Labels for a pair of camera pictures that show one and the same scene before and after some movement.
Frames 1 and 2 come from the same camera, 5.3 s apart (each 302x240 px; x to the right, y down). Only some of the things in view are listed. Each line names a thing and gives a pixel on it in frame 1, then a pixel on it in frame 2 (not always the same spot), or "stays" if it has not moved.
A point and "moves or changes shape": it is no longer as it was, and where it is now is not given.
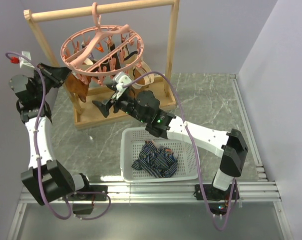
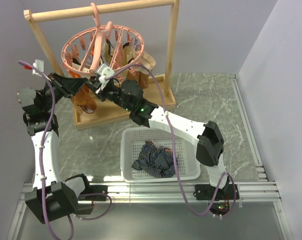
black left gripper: x=57 y=75 → x=68 y=86
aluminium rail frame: x=263 y=191 stays
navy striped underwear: x=155 y=160 stays
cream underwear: x=138 y=71 → x=130 y=55
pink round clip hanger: x=95 y=53 moves or changes shape
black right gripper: x=106 y=106 → x=101 y=94
